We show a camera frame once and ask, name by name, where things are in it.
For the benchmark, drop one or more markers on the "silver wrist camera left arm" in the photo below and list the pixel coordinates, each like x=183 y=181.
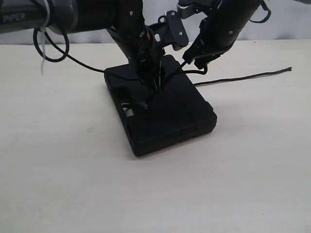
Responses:
x=175 y=33

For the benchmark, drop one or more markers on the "white zip tie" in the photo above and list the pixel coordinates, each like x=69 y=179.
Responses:
x=43 y=29

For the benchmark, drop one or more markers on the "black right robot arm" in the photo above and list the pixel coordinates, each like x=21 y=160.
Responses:
x=236 y=13

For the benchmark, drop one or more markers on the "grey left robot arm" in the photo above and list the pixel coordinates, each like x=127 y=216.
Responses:
x=18 y=15

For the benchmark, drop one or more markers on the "black plastic case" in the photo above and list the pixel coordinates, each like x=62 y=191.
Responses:
x=156 y=121

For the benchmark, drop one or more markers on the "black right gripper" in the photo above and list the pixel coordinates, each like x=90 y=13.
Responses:
x=213 y=40

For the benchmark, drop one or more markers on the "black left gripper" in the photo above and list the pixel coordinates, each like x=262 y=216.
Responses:
x=124 y=21

